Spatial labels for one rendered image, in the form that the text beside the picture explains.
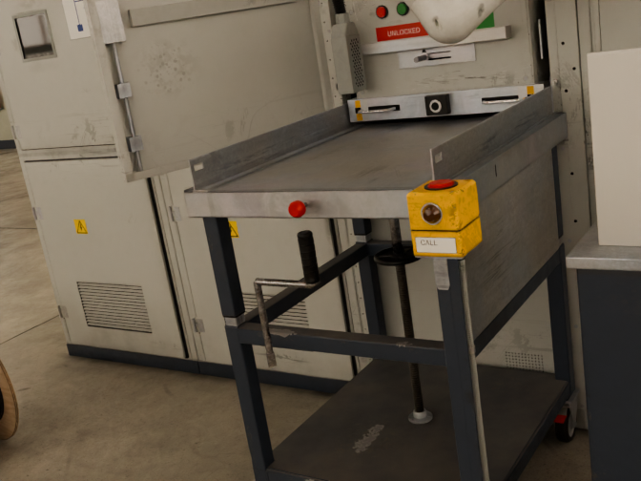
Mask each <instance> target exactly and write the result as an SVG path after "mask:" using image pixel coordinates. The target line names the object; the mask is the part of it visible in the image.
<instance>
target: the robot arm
mask: <svg viewBox="0 0 641 481"><path fill-rule="evenodd" d="M403 1H404V2H405V3H406V5H407V6H408V7H409V8H410V9H411V10H412V11H413V13H414V14H415V15H416V17H417V18H418V19H419V21H420V22H421V24H422V25H423V27H424V29H425V30H426V32H427V33H428V35H429V36H430V37H431V38H433V39H434V40H436V41H437V42H440V43H443V44H455V43H459V42H461V41H463V40H465V39H466V38H467V37H469V36H470V35H471V34H472V32H473V31H474V30H475V29H476V28H477V27H478V26H479V25H480V24H481V23H482V22H483V21H484V20H485V19H486V18H487V17H488V16H489V15H490V14H492V13H493V12H494V11H495V10H496V9H497V8H498V7H499V6H500V5H502V4H503V3H504V2H505V1H506V0H403Z"/></svg>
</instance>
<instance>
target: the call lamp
mask: <svg viewBox="0 0 641 481"><path fill-rule="evenodd" d="M421 215H422V218H423V220H424V221H425V222H426V223H428V224H430V225H436V224H438V223H440V222H441V220H442V218H443V210H442V208H441V207H440V206H439V205H438V204H437V203H435V202H428V203H426V204H425V205H424V206H423V207H422V210H421Z"/></svg>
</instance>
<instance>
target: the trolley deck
mask: <svg viewBox="0 0 641 481"><path fill-rule="evenodd" d="M484 120H485V119H473V120H458V121H443V122H428V123H413V124H398V125H383V126H368V127H362V128H360V129H358V130H355V131H353V132H351V133H348V134H346V135H343V136H340V137H337V138H335V139H332V140H330V141H328V142H325V143H323V144H321V145H319V146H317V147H314V148H312V149H309V150H307V151H305V152H302V153H300V154H297V155H295V156H293V157H289V158H287V159H285V160H282V161H280V162H278V163H275V164H273V165H270V166H268V167H266V168H263V169H261V170H258V171H256V172H255V173H252V174H250V175H247V176H245V177H243V178H239V179H236V180H234V181H232V182H229V183H227V184H224V185H222V186H220V187H218V188H216V189H213V190H211V191H209V192H193V190H194V186H193V187H191V188H188V189H186V190H183V194H184V198H185V202H186V207H187V212H188V217H189V218H274V219H407V220H409V215H408V207H407V199H406V195H407V194H408V193H409V192H411V191H413V190H414V189H416V188H418V186H419V185H421V184H423V183H424V182H426V181H428V180H429V179H431V178H433V175H432V167H431V158H430V151H429V150H430V149H432V148H434V147H435V146H437V145H439V144H441V143H443V142H445V141H447V140H449V139H450V138H452V137H454V136H456V135H458V134H460V133H462V132H463V131H465V130H467V129H469V128H471V127H473V126H475V125H477V124H479V123H480V122H482V121H484ZM567 137H568V127H567V115H566V113H563V114H561V115H553V116H552V117H550V118H548V119H547V120H545V121H544V122H542V123H540V124H539V125H537V126H536V127H534V128H533V129H531V130H529V131H528V132H526V133H525V134H523V135H522V136H519V137H518V138H516V139H515V140H513V141H512V142H510V143H509V144H508V145H506V146H505V147H503V148H502V149H500V150H498V151H497V152H495V153H494V154H492V155H490V156H489V157H487V158H485V159H484V160H482V161H480V162H479V163H477V164H476V165H474V166H473V167H471V168H469V169H468V170H466V171H465V172H463V173H462V174H460V175H458V176H457V177H455V178H454V179H473V180H474V181H475V182H476V186H477V195H478V203H479V202H480V201H482V200H483V199H485V198H486V197H487V196H489V195H490V194H491V193H493V192H494V191H495V190H497V189H498V188H500V187H501V186H502V185H504V184H505V183H506V182H508V181H509V180H510V179H512V178H513V177H515V176H516V175H517V174H519V173H520V172H522V171H523V170H524V169H526V168H527V167H528V166H529V165H530V164H531V163H533V162H534V161H535V160H537V159H538V158H539V157H541V156H543V155H544V154H545V153H547V152H548V151H549V150H551V149H552V148H553V147H555V146H556V145H557V144H559V143H560V142H561V141H563V140H564V139H566V138H567ZM452 180H453V179H452ZM295 200H300V201H302V202H303V203H305V202H307V204H308V206H307V207H305V208H306V211H305V214H304V215H303V216H301V217H299V218H294V217H292V216H291V215H290V214H289V211H288V206H289V204H290V203H291V202H293V201H295Z"/></svg>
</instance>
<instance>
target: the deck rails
mask: <svg viewBox="0 0 641 481"><path fill-rule="evenodd" d="M553 115H555V113H553V112H552V102H551V89H550V86H548V87H546V88H544V89H543V90H541V91H539V92H538V93H536V94H533V95H531V96H529V97H527V98H525V99H523V100H522V101H520V102H518V103H516V104H514V105H512V106H510V107H508V108H507V109H505V110H503V111H501V112H500V113H498V114H496V115H494V116H492V117H490V118H488V119H486V120H484V121H482V122H480V123H479V124H477V125H475V126H473V127H471V128H469V129H467V130H465V131H463V132H462V133H460V134H458V135H456V136H454V137H452V138H450V139H449V140H447V141H445V142H443V143H441V144H439V145H437V146H435V147H434V148H432V149H430V150H429V151H430V158H431V167H432V175H433V178H431V179H429V180H438V179H451V180H452V179H454V178H455V177H457V176H458V175H460V174H462V173H463V172H465V171H466V170H468V169H469V168H471V167H473V166H474V165H476V164H477V163H479V162H480V161H482V160H484V159H485V158H487V157H489V156H490V155H492V154H494V153H495V152H497V151H498V150H500V149H502V148H503V147H505V146H506V145H508V144H509V143H510V142H512V141H513V140H515V139H516V138H518V137H519V136H522V135H523V134H525V133H526V132H528V131H529V130H531V129H533V128H534V127H536V126H537V125H539V124H540V123H542V122H544V121H545V120H547V119H548V118H550V117H552V116H553ZM362 127H364V126H363V125H360V126H354V123H353V122H350V116H349V110H348V103H346V104H343V105H341V106H339V107H336V108H333V109H330V110H328V111H325V112H322V113H319V114H316V115H312V116H309V117H307V118H304V119H302V120H299V121H296V122H293V123H290V124H288V125H285V126H282V127H279V128H277V129H275V130H272V131H269V132H266V133H263V134H261V135H258V136H253V137H250V138H248V139H245V140H242V141H240V142H237V143H235V144H232V145H229V146H226V147H224V148H221V149H218V150H215V151H213V152H211V153H208V154H205V155H202V156H199V157H195V158H192V159H189V160H188V161H189V166H190V171H191V176H192V181H193V185H194V190H193V192H209V191H211V190H213V189H216V188H218V187H220V186H222V185H224V184H227V183H229V182H232V181H234V180H236V179H239V178H243V177H245V176H247V175H250V174H252V173H255V172H256V171H258V170H261V169H263V168H266V167H268V166H270V165H273V164H275V163H278V162H280V161H282V160H285V159H287V158H289V157H293V156H295V155H297V154H300V153H302V152H305V151H307V150H309V149H312V148H314V147H317V146H319V145H321V144H323V143H325V142H328V141H330V140H332V139H335V138H337V137H340V136H343V135H346V134H348V133H351V132H353V131H355V130H358V129H360V128H362ZM439 153H440V155H441V160H439V161H437V162H435V155H437V154H439ZM200 162H201V163H202V169H199V170H197V171H195V167H194V165H195V164H198V163H200ZM426 182H427V181H426ZM424 183H425V182H424ZM424 183H423V184H424ZM423 184H421V185H423ZM421 185H419V186H421ZM419 186H418V187H419Z"/></svg>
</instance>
